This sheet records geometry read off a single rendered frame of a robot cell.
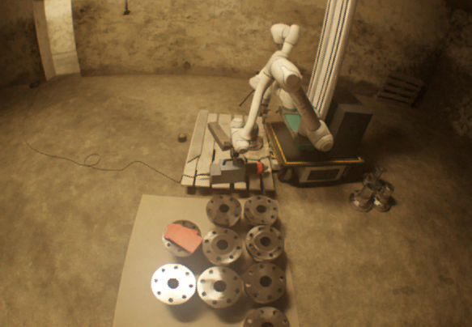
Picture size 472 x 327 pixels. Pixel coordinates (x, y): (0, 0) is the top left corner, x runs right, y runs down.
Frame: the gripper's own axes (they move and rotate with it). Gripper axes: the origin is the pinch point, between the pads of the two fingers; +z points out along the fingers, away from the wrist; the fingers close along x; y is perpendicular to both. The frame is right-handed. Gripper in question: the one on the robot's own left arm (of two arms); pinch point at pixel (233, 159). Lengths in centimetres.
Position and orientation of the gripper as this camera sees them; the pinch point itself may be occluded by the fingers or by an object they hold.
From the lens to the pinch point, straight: 181.6
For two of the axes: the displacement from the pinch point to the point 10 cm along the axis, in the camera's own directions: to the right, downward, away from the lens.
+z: -0.9, 7.7, 6.3
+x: -1.8, -6.4, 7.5
